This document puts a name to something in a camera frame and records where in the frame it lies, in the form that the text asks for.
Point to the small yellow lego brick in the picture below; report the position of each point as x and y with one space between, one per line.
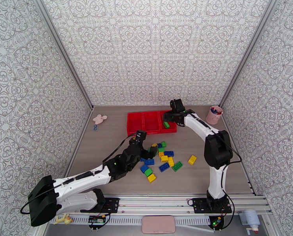
154 145

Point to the small green lego brick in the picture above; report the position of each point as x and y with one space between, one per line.
161 149

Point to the blue lego brick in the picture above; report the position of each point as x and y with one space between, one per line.
164 167
159 145
168 153
143 168
149 162

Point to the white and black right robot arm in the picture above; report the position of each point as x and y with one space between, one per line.
214 181

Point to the red plastic bin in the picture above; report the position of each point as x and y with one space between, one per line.
151 122
133 124
172 129

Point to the pink pen cup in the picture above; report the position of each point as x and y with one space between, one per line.
213 117

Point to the blue marker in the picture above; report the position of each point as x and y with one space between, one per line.
213 110

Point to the small blue hook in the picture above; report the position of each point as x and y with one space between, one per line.
95 128

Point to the pink plush mouse toy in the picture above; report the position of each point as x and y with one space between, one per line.
99 119

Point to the green circuit board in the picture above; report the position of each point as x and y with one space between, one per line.
97 220

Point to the pink rectangular case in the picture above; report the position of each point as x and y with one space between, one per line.
158 224

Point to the yellow duck toy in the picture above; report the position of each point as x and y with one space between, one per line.
63 219

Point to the round circuit board with LED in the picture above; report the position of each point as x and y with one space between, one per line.
216 221

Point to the white and blue bottle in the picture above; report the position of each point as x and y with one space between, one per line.
249 218

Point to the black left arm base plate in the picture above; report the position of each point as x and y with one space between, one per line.
111 204

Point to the aluminium table edge rail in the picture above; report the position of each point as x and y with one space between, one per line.
76 150

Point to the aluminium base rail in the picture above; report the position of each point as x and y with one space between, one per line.
156 205

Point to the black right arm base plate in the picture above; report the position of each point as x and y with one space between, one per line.
200 205

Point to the aluminium frame post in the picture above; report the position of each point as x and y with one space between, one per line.
246 52
65 52

